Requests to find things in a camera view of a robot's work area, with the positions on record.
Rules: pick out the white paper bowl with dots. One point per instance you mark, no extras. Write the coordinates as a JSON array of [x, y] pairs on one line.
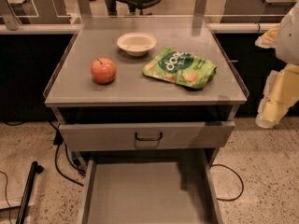
[[137, 43]]

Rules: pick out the red apple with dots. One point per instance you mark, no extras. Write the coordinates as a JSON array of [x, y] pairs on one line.
[[103, 71]]

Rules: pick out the black pole on floor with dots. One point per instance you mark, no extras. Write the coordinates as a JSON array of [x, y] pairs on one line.
[[34, 169]]

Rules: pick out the green rice chip bag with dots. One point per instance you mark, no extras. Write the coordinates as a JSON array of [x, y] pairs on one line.
[[181, 68]]

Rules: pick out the yellow taped gripper finger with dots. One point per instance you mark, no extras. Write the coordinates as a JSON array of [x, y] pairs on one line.
[[268, 40], [280, 93]]

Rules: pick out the closed top drawer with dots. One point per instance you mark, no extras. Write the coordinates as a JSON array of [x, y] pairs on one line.
[[146, 136]]

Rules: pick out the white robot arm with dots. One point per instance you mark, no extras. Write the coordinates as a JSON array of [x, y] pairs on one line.
[[287, 47]]

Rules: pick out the clear acrylic barrier panel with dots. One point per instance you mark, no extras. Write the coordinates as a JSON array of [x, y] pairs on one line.
[[221, 16]]

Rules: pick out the open middle drawer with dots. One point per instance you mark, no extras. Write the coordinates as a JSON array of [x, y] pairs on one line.
[[149, 187]]

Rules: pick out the grey metal drawer cabinet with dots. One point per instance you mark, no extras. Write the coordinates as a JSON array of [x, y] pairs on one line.
[[133, 97]]

